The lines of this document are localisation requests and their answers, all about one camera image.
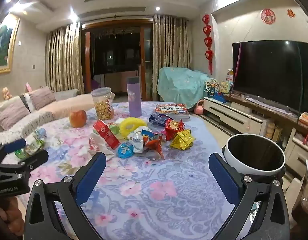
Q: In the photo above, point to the gold framed painting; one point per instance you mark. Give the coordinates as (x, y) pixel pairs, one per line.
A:
(4, 45)

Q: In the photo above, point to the wooden framed glass door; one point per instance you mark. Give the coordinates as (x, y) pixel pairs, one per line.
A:
(114, 52)

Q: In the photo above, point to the pink toy kettlebell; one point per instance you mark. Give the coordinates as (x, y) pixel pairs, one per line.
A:
(199, 107)

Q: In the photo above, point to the teal covered chair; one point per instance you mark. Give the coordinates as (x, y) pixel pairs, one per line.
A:
(179, 82)

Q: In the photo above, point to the pink plush toy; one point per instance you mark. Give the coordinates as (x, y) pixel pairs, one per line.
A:
(27, 87)

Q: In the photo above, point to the dark blue snack packet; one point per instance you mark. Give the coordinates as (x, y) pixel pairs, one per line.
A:
(157, 118)

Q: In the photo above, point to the floral tablecloth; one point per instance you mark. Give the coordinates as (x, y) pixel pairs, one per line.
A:
(156, 180)

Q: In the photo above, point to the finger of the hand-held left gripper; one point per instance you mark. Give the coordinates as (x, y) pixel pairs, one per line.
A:
(35, 160)
(15, 145)

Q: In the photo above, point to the white television cabinet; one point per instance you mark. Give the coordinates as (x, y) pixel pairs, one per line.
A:
(229, 115)

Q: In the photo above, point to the black flat television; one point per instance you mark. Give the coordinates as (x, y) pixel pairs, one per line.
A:
(274, 75)

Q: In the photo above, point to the purple drink bottle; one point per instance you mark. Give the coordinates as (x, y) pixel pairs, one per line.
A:
(134, 97)

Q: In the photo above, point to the gold curtain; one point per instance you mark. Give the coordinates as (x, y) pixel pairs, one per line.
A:
(64, 57)
(170, 55)

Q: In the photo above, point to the blue toy train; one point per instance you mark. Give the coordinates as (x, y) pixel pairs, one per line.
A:
(217, 97)

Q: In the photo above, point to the green paper box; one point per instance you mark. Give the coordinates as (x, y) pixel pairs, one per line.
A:
(114, 129)

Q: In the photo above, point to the red snack packet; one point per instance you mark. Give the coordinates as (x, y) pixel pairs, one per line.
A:
(174, 127)

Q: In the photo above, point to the orange snack wrapper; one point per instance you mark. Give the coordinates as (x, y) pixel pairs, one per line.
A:
(155, 146)

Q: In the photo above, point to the yellow green toy box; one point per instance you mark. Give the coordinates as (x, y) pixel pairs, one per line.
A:
(225, 86)

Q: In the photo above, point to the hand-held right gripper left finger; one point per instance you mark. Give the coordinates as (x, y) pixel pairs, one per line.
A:
(94, 172)

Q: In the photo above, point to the clear jar of snack balls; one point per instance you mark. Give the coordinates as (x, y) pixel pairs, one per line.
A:
(102, 103)

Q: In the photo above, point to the red hanging heart decoration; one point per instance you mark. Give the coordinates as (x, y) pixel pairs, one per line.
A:
(208, 42)

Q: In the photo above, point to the white waste bin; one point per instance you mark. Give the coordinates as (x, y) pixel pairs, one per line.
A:
(230, 158)

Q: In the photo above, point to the ferris wheel toy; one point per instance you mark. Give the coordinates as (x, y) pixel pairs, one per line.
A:
(211, 85)

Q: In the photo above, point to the person's left hand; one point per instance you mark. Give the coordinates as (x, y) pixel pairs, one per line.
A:
(12, 217)

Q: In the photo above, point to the black bin bag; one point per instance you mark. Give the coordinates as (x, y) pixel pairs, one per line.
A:
(256, 152)

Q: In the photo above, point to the round red wall decoration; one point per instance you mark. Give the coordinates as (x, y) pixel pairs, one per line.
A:
(267, 15)

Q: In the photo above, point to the blue round jelly cup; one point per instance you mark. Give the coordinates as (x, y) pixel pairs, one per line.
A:
(125, 150)

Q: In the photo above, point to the red cover picture book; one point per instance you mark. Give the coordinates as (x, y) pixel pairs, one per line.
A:
(172, 109)

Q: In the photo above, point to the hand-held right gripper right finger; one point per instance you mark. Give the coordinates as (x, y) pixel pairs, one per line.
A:
(224, 177)

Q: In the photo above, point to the light grey sofa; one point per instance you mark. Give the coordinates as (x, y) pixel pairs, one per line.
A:
(31, 122)

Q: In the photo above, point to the beige plush toy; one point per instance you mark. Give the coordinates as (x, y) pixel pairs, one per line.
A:
(6, 93)

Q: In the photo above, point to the peach sofa blanket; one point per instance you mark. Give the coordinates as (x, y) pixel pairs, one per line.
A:
(69, 102)

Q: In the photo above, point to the white snack wrapper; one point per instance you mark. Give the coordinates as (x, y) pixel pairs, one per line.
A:
(137, 140)

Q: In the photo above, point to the red paper carton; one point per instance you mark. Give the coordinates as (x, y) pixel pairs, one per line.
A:
(106, 133)

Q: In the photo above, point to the red paper character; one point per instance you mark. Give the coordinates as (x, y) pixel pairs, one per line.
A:
(290, 13)

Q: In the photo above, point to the yellow foil packet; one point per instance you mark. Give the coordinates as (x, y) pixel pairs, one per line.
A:
(181, 140)

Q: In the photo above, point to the red apple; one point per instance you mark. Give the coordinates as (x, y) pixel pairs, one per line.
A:
(78, 118)

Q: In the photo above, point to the green snack packet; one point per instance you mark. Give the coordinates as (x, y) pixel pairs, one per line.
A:
(29, 148)

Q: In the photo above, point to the light blue snack packet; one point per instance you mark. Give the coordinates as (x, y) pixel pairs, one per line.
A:
(40, 133)

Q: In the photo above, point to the pink striped pillow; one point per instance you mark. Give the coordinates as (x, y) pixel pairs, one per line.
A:
(42, 96)
(12, 113)

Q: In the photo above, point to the pink white toy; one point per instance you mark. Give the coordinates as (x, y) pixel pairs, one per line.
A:
(229, 74)

